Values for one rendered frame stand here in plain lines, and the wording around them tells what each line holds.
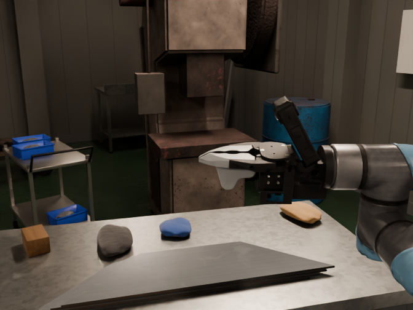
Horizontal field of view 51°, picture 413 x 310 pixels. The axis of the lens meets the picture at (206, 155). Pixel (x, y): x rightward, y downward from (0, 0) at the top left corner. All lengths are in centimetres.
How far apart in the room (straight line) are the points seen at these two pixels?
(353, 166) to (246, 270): 51
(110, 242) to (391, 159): 83
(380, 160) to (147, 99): 257
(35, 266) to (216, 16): 237
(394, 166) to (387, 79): 389
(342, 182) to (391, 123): 390
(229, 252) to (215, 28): 225
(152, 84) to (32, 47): 391
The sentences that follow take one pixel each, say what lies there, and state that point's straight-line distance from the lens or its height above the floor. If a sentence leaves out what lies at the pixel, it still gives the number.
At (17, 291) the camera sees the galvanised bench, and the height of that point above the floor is 105.
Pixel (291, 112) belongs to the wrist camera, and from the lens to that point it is 67.
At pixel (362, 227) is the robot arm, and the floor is 134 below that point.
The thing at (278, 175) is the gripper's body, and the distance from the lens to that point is 70.
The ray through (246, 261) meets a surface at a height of 107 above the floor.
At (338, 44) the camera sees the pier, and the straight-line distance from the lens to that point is 485.
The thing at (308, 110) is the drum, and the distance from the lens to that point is 416.
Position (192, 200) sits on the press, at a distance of 335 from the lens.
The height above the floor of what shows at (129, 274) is 107.
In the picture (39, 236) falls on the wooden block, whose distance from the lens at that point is 132.
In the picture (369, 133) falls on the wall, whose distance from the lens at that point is 479.
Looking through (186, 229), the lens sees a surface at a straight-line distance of 134.
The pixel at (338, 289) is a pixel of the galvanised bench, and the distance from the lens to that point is 114.
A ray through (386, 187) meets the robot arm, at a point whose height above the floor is 141.
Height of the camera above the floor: 164
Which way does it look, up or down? 15 degrees down
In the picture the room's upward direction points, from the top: straight up
